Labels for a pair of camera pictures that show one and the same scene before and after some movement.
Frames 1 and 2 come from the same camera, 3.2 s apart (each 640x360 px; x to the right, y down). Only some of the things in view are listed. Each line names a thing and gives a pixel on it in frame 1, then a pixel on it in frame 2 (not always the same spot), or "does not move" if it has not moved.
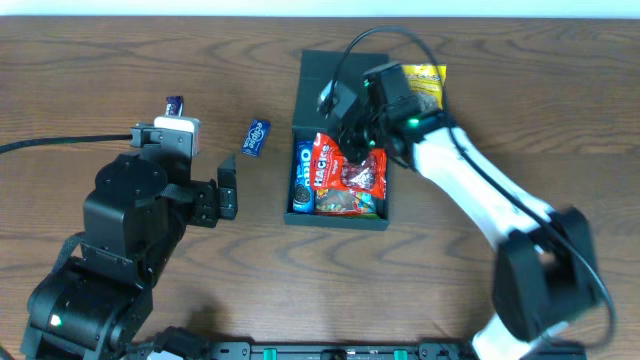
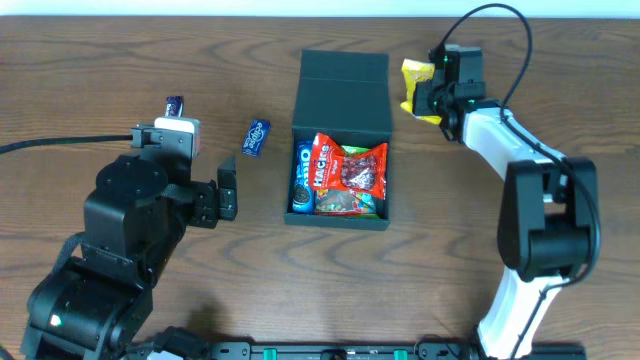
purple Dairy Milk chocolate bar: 174,106 does not move
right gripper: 357,145 -> 426,100
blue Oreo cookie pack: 303,198 does not move
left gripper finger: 227,188 does not move
